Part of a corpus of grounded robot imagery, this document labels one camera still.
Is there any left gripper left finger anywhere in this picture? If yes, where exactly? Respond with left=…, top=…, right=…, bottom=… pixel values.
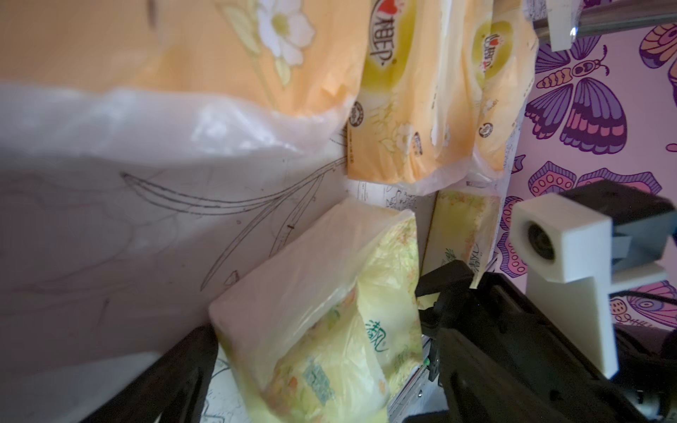
left=84, top=324, right=218, bottom=422

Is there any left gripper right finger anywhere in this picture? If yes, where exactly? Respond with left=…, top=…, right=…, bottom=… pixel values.
left=405, top=328, right=580, bottom=422

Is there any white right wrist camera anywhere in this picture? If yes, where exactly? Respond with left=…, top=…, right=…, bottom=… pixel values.
left=510, top=193, right=667, bottom=378

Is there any white two-tier shelf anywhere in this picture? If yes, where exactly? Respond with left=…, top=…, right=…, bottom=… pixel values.
left=532, top=0, right=676, bottom=51

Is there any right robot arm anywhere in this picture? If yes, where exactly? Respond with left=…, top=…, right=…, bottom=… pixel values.
left=414, top=260, right=676, bottom=422

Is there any yellow-green tissue pack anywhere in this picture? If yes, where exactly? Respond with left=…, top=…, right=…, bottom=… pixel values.
left=421, top=190, right=501, bottom=289
left=209, top=198, right=423, bottom=422

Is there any orange tissue pack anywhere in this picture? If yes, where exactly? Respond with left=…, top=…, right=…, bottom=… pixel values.
left=347, top=1, right=494, bottom=195
left=1, top=1, right=371, bottom=167
left=464, top=1, right=539, bottom=179

